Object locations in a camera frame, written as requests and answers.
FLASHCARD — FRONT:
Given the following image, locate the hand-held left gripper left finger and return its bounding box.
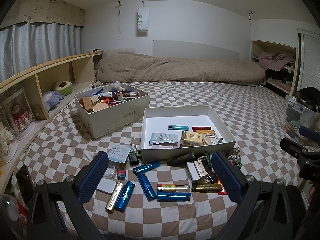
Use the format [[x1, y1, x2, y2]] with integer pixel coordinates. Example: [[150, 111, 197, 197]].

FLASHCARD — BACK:
[[26, 151, 109, 240]]

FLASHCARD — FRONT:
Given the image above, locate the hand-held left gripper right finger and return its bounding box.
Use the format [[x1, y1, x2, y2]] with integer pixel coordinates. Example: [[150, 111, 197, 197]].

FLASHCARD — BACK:
[[211, 151, 298, 240]]

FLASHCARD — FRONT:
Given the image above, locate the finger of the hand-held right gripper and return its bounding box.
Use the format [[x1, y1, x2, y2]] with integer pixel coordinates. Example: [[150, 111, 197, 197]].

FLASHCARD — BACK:
[[279, 137, 313, 160], [299, 126, 320, 142]]

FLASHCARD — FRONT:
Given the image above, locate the dark brown gold lighter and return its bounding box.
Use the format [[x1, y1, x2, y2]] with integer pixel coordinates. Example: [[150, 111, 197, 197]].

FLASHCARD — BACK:
[[192, 184, 223, 193]]

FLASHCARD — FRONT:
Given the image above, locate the clear lighter orange label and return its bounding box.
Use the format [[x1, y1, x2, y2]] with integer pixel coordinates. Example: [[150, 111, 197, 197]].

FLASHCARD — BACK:
[[157, 183, 192, 193]]

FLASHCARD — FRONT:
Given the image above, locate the white shallow box lid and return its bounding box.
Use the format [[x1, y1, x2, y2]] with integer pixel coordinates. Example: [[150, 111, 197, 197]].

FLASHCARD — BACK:
[[140, 106, 237, 162]]

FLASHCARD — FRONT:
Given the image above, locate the person's right hand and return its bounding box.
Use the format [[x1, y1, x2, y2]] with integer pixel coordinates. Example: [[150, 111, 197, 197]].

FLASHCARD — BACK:
[[308, 181, 320, 204]]

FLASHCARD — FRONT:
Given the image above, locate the red flat pack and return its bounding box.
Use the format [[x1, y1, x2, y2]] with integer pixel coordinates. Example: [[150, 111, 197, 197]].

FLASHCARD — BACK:
[[217, 180, 228, 196]]

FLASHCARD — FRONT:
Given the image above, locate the clear plastic packet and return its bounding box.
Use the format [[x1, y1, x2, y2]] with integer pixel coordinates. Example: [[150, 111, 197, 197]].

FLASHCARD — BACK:
[[102, 164, 118, 180]]

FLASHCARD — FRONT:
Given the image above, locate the white flat case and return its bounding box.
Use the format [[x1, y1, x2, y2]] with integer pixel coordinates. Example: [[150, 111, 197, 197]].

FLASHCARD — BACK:
[[96, 181, 118, 194]]

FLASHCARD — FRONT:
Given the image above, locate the pile of hair clips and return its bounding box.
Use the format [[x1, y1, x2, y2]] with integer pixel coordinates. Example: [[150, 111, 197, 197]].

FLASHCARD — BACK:
[[224, 148, 242, 167]]

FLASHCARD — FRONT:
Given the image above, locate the clear plastic storage bin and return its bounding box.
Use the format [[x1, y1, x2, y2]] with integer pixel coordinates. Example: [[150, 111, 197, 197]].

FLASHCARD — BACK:
[[285, 95, 320, 128]]

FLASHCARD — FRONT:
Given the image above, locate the silver gold lighter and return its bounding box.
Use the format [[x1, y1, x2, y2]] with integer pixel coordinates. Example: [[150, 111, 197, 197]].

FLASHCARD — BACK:
[[105, 182, 125, 213]]

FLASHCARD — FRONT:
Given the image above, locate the teal sachet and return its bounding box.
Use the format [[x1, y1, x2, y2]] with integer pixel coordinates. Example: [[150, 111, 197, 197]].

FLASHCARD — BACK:
[[107, 145, 132, 163]]

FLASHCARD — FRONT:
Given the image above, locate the dark fluffy item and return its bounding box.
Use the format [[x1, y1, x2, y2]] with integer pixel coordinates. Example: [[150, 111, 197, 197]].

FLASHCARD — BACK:
[[294, 87, 320, 113]]

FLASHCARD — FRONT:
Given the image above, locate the dark brown long lighter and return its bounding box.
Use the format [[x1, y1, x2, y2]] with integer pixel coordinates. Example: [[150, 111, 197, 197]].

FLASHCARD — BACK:
[[167, 152, 195, 167]]

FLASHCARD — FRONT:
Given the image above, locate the yellow paper pack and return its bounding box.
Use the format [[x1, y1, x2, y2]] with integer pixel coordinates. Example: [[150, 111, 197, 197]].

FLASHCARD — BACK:
[[180, 131, 203, 147]]

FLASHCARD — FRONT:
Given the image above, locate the white shoe box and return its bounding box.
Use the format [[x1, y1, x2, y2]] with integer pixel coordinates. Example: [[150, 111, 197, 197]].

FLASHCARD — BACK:
[[74, 82, 150, 140]]

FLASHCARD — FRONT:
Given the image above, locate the round beige compact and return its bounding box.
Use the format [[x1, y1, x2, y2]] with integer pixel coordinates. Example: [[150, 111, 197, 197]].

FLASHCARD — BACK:
[[93, 102, 110, 112]]

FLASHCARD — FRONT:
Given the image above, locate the grey foil sachet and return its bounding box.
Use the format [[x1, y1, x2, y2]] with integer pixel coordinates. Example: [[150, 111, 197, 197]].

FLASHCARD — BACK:
[[149, 132, 178, 147]]

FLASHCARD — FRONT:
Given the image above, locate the white louvered door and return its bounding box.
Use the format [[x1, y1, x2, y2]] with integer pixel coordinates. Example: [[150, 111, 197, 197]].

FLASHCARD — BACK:
[[296, 27, 320, 93]]

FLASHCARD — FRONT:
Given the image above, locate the cork wooden block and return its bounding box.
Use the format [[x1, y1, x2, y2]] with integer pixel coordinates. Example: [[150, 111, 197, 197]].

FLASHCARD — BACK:
[[79, 96, 92, 109]]

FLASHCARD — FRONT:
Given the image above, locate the pile of pink clothes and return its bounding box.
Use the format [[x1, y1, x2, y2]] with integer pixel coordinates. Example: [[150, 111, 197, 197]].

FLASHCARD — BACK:
[[259, 52, 295, 72]]

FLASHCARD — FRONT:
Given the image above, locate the checkered bed sheet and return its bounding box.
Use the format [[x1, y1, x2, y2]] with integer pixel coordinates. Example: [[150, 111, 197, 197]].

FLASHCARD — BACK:
[[12, 81, 308, 240]]

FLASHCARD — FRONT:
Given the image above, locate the purple plush toy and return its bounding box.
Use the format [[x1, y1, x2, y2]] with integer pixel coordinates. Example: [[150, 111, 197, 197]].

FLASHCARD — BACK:
[[42, 91, 65, 111]]

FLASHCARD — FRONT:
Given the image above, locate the clear bottle red label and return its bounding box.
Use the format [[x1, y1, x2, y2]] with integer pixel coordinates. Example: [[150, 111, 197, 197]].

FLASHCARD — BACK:
[[0, 194, 29, 227]]

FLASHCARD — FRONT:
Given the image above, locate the green round plush toy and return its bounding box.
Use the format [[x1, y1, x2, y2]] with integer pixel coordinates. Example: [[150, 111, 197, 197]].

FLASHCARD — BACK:
[[53, 81, 74, 96]]

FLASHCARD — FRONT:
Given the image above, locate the seashell ornament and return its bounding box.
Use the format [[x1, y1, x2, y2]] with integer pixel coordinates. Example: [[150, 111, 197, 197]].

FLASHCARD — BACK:
[[0, 122, 19, 165]]

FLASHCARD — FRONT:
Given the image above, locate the clear doll display case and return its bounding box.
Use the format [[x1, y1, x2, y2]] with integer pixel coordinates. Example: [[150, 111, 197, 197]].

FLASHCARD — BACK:
[[0, 87, 34, 140]]

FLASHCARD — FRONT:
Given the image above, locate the open wooden closet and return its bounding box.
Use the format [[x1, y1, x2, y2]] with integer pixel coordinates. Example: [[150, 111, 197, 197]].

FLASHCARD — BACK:
[[251, 40, 299, 96]]

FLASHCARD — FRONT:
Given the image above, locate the wooden bedside shelf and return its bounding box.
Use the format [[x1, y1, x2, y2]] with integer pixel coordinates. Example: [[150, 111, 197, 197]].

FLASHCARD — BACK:
[[0, 51, 103, 195]]

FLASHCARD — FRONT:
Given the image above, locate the beige quilted duvet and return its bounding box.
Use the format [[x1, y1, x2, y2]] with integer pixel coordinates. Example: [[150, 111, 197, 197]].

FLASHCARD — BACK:
[[96, 50, 267, 87]]

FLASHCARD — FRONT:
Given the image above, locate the grey curtain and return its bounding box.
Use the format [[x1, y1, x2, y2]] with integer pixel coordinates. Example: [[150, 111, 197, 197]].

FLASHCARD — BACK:
[[0, 22, 83, 83]]

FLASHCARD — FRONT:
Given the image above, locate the hanging white paper bag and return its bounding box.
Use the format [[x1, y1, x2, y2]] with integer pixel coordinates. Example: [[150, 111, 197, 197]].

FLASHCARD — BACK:
[[137, 1, 150, 34]]

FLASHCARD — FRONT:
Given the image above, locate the beige printed curtain valance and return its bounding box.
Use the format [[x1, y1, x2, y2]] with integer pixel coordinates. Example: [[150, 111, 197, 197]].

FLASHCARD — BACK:
[[0, 0, 86, 29]]

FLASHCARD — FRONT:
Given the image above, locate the white wall panel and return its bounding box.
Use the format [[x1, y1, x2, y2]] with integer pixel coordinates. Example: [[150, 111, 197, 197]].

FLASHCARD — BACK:
[[152, 40, 240, 61]]

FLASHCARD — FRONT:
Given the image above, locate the hanging wall cable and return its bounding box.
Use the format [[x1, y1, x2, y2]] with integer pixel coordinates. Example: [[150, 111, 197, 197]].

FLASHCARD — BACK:
[[115, 1, 125, 49]]

